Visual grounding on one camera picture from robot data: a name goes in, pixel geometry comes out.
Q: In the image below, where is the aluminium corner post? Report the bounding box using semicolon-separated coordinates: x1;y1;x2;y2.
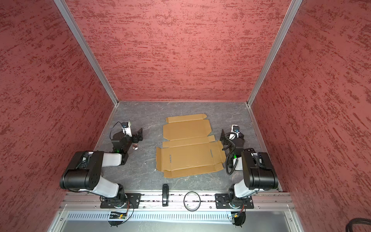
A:
54;0;119;106
246;0;302;108

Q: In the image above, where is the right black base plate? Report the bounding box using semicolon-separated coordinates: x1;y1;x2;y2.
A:
215;193;254;210

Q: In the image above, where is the left aluminium corner post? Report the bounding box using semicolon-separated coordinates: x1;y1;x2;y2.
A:
54;0;119;106

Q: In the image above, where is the black cable ring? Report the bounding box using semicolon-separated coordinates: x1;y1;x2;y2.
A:
183;191;202;212

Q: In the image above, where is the brown cardboard box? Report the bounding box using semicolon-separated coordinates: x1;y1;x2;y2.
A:
156;114;226;178

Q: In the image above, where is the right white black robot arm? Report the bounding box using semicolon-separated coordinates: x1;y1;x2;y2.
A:
215;128;278;210

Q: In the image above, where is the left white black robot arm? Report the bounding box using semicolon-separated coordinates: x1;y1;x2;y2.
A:
60;128;143;209

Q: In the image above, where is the aluminium frame rail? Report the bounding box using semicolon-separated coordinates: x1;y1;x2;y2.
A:
58;190;296;212

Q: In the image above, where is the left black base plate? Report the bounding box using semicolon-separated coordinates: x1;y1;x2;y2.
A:
100;193;142;209

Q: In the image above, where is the right circuit board connector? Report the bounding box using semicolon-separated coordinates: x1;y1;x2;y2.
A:
231;212;246;227

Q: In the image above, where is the circuit board connector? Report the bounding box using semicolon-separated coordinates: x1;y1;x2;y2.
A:
231;212;246;227
108;211;127;227

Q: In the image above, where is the black cable bottom corner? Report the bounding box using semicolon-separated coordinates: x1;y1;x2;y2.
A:
345;217;371;232

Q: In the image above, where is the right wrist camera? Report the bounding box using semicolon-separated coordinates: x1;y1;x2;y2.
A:
231;124;240;137

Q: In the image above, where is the black handle bar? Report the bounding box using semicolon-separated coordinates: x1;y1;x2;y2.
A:
162;184;169;207

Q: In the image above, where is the white perforated cable duct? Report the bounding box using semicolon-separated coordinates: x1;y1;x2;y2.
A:
66;211;231;224

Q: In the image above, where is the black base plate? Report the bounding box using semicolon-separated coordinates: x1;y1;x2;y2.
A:
215;193;254;210
100;193;142;209

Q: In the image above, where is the right aluminium corner post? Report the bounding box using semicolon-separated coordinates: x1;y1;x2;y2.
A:
246;0;302;108

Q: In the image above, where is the left circuit board connector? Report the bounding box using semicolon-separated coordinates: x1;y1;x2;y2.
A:
108;211;127;227

